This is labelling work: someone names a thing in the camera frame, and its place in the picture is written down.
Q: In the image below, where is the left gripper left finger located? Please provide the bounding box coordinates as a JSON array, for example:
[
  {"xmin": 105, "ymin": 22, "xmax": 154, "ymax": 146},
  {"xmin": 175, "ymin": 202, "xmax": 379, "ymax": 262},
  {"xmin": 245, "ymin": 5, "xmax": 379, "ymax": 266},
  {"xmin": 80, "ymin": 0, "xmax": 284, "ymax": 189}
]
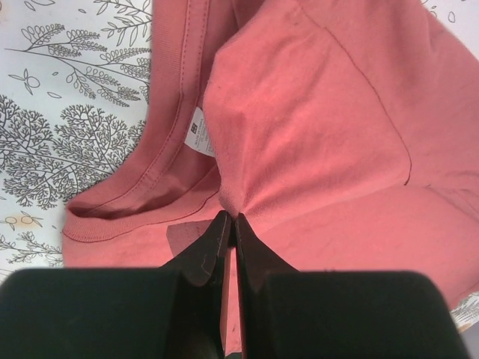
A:
[{"xmin": 1, "ymin": 211, "xmax": 231, "ymax": 358}]

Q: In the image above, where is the pink t shirt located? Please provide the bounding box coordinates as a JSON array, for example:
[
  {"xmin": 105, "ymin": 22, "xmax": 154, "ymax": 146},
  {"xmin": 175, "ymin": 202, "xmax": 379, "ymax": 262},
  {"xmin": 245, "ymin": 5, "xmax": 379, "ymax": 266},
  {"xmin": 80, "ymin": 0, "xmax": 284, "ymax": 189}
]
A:
[{"xmin": 62, "ymin": 1, "xmax": 478, "ymax": 355}]

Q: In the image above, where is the floral patterned table mat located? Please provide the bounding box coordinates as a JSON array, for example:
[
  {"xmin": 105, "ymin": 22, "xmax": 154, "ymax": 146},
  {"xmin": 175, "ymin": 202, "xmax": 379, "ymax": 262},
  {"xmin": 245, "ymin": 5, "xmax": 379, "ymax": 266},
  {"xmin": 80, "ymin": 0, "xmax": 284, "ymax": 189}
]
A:
[{"xmin": 1, "ymin": 1, "xmax": 478, "ymax": 331}]

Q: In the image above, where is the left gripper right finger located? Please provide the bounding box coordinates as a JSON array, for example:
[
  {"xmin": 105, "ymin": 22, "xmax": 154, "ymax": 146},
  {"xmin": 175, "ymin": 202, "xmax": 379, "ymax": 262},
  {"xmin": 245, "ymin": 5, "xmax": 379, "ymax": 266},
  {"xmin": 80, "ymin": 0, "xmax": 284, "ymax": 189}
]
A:
[{"xmin": 235, "ymin": 215, "xmax": 468, "ymax": 358}]

